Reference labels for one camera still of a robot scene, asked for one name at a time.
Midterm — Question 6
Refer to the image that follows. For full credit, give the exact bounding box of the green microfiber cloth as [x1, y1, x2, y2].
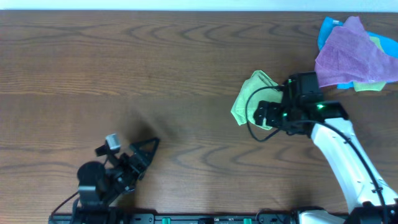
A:
[231, 70, 283, 126]

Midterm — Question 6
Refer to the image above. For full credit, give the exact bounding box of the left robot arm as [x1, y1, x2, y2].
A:
[72, 134, 160, 223]

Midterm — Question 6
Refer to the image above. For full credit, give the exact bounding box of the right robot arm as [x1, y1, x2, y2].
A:
[254, 99, 397, 223]

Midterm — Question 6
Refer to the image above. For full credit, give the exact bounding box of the purple microfiber cloth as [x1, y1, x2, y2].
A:
[315, 16, 397, 87]

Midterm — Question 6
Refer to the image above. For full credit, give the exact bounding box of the blue microfiber cloth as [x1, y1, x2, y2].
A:
[317, 17, 397, 90]

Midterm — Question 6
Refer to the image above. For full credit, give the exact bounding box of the black right camera cable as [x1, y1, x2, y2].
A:
[244, 85, 389, 224]

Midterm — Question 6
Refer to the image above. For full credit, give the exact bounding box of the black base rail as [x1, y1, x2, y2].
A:
[47, 213, 298, 224]

